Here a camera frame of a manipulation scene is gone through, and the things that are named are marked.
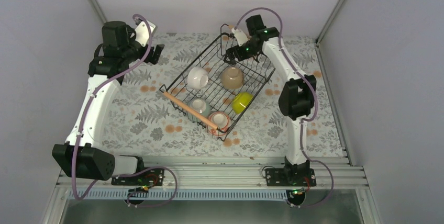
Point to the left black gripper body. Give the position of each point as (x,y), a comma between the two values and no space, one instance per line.
(154,58)

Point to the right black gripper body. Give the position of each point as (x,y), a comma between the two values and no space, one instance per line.
(248,53)

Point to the beige ceramic bowl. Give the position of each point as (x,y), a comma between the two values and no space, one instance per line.
(232,78)

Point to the white ceramic bowl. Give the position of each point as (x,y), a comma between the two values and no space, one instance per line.
(197,78)

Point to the black wire dish rack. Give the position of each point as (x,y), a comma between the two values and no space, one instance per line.
(257,71)

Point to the pale green bowl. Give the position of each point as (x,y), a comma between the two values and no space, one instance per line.
(201,106)

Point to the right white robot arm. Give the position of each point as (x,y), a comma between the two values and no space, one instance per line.
(297,101)

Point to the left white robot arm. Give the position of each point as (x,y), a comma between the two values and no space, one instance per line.
(81,155)

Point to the yellow-green bowl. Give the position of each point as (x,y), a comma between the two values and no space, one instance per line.
(241,101)

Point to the floral patterned table mat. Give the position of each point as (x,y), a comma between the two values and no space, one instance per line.
(144,122)

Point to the white bowl orange rim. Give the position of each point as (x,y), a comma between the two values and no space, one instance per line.
(222,121)

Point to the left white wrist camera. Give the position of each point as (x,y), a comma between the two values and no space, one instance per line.
(142,32)

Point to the aluminium rail frame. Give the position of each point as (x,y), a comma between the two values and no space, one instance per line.
(342,195)

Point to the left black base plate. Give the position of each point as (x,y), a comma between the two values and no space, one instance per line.
(152,177)

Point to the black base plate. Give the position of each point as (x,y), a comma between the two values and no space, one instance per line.
(278,178)
(152,177)

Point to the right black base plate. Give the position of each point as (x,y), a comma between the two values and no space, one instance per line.
(278,178)

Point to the white slotted cable duct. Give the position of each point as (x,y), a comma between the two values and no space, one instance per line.
(189,194)

